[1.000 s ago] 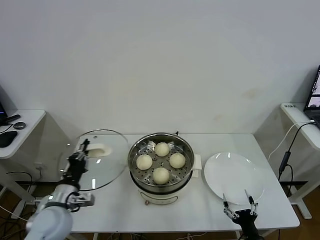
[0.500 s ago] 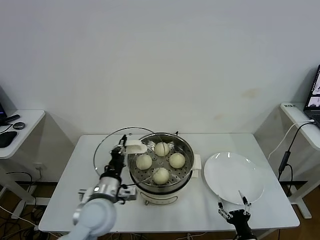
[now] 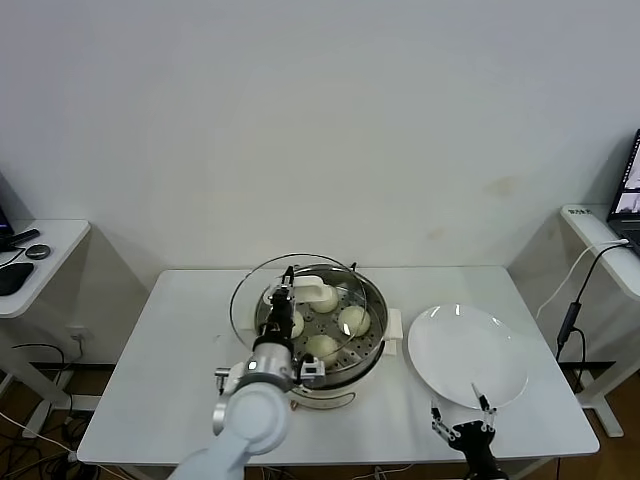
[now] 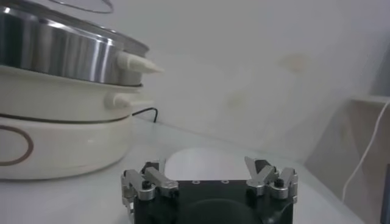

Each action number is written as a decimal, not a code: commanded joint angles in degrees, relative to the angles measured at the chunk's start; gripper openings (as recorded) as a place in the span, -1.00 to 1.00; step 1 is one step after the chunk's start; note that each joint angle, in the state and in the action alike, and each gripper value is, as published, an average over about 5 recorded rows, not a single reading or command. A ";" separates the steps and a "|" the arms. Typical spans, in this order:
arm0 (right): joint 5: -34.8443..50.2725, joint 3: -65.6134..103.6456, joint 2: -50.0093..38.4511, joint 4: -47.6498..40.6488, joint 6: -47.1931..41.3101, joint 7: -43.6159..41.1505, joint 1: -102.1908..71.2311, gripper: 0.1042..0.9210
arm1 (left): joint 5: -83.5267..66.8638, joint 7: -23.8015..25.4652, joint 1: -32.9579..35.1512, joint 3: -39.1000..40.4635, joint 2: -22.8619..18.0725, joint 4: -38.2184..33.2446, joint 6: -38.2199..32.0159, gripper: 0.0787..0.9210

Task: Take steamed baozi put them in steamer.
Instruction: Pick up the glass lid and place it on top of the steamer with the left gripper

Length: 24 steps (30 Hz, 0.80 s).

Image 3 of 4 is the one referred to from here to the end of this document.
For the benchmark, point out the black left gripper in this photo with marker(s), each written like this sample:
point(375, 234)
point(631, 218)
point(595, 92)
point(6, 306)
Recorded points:
point(280, 325)

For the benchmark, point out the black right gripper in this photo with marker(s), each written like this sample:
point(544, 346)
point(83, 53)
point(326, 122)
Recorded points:
point(475, 440)

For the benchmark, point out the white steamed baozi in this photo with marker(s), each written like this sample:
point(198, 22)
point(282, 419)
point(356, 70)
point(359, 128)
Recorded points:
point(299, 325)
point(322, 346)
point(327, 304)
point(355, 321)

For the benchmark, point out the stainless steel steamer basket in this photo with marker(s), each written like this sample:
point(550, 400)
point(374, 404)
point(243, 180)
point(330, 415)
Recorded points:
point(367, 350)

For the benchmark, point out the white round plate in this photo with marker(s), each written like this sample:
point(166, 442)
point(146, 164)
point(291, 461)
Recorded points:
point(465, 350)

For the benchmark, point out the white side desk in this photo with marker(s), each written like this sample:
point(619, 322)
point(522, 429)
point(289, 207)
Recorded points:
point(60, 250)
point(615, 270)

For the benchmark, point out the printed label sticker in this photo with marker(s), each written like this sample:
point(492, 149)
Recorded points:
point(580, 211)

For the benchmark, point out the round black disc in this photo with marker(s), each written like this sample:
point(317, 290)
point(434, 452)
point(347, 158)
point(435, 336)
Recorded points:
point(38, 251)

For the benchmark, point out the black remote control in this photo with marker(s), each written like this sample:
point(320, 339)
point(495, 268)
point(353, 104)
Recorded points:
point(25, 236)

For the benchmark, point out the black laptop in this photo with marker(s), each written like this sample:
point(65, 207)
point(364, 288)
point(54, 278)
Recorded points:
point(625, 200)

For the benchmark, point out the black computer mouse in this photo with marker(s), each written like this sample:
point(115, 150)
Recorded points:
point(15, 277)

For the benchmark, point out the dark monitor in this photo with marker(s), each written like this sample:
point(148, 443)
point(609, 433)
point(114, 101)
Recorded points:
point(5, 215)

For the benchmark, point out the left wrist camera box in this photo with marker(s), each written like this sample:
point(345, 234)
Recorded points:
point(312, 371)

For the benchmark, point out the white wall socket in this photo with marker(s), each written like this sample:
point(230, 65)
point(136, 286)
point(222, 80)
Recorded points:
point(76, 331)

